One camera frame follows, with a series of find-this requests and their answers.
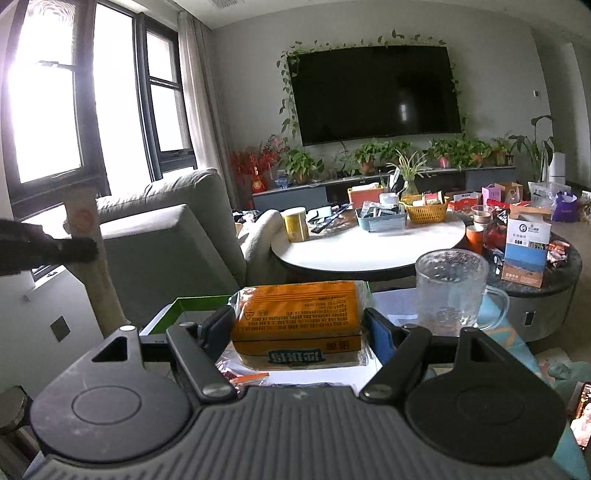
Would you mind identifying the long beige snack packet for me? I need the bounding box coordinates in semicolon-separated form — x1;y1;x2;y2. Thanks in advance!
63;187;127;338

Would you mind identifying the orange cracker package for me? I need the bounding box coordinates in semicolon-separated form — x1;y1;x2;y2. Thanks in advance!
229;280;374;370

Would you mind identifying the green cardboard box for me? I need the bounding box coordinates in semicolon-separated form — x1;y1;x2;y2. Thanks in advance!
138;280;376;345

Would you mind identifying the clear glass mug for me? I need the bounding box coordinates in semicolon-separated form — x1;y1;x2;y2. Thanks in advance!
415;249;509;337

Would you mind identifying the white round coffee table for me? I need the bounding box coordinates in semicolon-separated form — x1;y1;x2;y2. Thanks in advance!
271;213;466;281

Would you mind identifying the grey sofa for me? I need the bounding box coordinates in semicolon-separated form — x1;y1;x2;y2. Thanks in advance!
97;168;287;328

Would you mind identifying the blue storage basket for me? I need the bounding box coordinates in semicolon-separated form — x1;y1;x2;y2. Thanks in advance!
355;208;407;233

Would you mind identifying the yellow woven basket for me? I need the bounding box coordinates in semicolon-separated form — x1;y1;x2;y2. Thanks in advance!
401;195;449;225

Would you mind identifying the orange cup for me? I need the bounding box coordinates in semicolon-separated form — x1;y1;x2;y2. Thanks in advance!
466;224;485;255

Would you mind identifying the dark round side table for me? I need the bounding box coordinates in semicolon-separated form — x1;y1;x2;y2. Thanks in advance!
483;233;583;343

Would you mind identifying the yellow tin can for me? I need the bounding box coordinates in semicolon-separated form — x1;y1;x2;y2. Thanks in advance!
281;207;310;243

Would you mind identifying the blue white carton box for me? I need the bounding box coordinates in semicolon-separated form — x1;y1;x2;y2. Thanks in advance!
501;214;551;288

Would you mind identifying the dark framed window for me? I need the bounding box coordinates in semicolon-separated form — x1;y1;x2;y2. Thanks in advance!
1;1;197;219

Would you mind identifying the grey tv cabinet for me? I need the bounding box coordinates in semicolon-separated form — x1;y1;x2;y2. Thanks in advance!
250;165;518;213

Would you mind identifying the potted spider plant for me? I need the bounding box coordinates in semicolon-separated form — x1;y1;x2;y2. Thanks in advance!
387;148;428;196

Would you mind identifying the red flower decoration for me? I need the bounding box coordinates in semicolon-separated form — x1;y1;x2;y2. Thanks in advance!
230;134;288;193

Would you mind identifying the smartphone with lit screen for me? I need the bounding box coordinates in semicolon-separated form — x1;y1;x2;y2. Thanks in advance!
570;382;591;450

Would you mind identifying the purple gift bag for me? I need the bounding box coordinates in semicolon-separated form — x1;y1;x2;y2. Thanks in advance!
552;191;579;223

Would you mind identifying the beige curtain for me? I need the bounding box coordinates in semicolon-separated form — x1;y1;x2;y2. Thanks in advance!
178;10;240;208

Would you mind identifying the white air purifier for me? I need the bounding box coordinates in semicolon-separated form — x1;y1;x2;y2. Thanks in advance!
547;152;566;185

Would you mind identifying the black wall television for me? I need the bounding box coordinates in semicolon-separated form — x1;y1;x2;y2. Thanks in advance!
287;45;461;146

